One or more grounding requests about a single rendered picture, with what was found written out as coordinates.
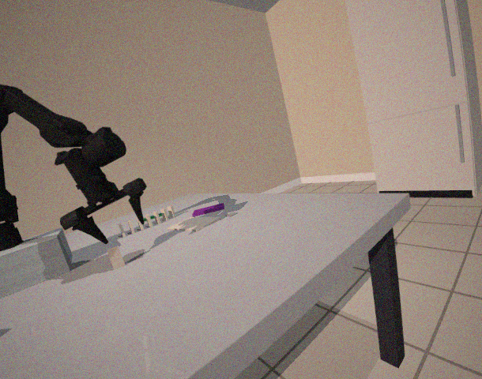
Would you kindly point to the purple flat bar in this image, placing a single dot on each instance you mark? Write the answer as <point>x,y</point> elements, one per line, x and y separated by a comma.
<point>209,209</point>

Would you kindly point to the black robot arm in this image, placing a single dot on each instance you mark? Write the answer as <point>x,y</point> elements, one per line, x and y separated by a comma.
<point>98,150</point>

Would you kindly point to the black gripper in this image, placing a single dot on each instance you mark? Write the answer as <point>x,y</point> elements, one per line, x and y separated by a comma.
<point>97,188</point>

